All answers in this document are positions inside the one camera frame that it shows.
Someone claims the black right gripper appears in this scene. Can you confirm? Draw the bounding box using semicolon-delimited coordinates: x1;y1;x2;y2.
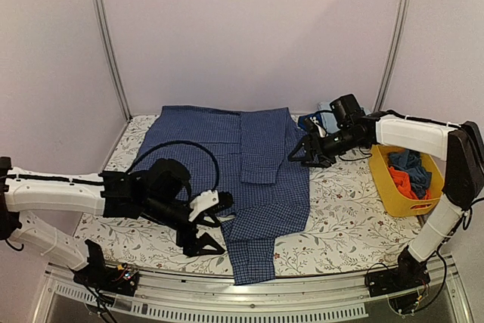
289;126;364;168

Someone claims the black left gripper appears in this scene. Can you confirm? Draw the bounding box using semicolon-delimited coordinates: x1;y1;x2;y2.
143;193;225;257

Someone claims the blue checkered button shirt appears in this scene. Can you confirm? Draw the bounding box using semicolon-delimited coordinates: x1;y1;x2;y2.
135;106;310;285

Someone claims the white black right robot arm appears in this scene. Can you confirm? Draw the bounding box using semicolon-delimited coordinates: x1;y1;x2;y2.
288;94;483;290

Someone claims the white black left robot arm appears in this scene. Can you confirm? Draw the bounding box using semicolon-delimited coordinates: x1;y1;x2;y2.
1;157;233;288

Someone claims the folded royal blue garment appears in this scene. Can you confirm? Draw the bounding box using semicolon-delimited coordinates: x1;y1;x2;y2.
297;112;323;132

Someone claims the folded light blue t-shirt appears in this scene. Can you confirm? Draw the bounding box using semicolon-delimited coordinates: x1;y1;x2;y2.
313;100;366;133

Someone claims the orange garment in basket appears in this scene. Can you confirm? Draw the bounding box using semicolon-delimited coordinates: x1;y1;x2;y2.
388;166;431;200

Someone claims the grey blue garment in basket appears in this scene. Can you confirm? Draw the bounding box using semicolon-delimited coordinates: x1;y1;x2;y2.
388;149;432;199

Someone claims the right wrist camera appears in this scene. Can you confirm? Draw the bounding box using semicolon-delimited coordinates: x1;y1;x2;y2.
302;116;327;138

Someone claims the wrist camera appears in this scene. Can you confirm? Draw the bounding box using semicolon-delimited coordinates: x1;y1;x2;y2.
188;189;234;222
302;116;327;138

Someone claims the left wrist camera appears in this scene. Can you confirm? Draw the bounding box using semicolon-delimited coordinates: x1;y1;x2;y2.
188;189;234;222

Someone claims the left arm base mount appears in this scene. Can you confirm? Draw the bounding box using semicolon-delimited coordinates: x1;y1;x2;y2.
73;240;139;297

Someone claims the right aluminium frame post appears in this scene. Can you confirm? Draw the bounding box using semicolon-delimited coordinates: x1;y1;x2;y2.
373;0;411;111

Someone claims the aluminium frame post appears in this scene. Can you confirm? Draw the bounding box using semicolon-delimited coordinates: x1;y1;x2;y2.
373;0;411;111
92;0;132;122

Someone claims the aluminium front rail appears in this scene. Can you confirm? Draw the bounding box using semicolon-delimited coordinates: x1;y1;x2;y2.
33;254;476;322

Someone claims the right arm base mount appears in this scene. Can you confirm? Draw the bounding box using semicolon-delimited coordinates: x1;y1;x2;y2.
365;262;430;315

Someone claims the left aluminium frame post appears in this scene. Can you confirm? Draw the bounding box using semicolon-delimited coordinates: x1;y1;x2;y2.
92;0;132;122

